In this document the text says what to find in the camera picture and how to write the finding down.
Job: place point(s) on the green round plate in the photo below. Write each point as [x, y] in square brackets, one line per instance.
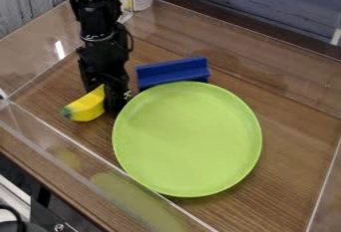
[187, 139]

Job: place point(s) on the yellow toy banana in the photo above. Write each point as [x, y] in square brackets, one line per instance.
[86, 108]

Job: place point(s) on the clear acrylic enclosure wall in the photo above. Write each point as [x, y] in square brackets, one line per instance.
[285, 74]

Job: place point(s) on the blue foam block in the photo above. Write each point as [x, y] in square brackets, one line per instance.
[189, 69]

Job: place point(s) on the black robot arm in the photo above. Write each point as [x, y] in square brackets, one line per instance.
[98, 17]

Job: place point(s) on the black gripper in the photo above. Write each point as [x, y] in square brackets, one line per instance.
[102, 63]

